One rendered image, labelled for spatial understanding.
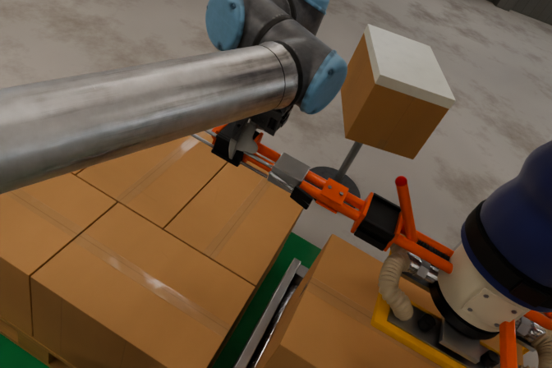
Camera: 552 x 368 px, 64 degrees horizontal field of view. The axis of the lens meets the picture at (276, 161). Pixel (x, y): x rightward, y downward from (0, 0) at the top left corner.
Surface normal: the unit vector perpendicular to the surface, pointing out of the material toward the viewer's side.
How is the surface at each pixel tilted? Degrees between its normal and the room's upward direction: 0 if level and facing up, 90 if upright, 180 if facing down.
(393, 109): 90
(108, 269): 0
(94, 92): 15
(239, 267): 0
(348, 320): 0
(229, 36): 90
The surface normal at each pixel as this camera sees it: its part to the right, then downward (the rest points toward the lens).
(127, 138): 0.68, 0.56
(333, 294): 0.32, -0.72
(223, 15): -0.74, 0.22
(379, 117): -0.07, 0.64
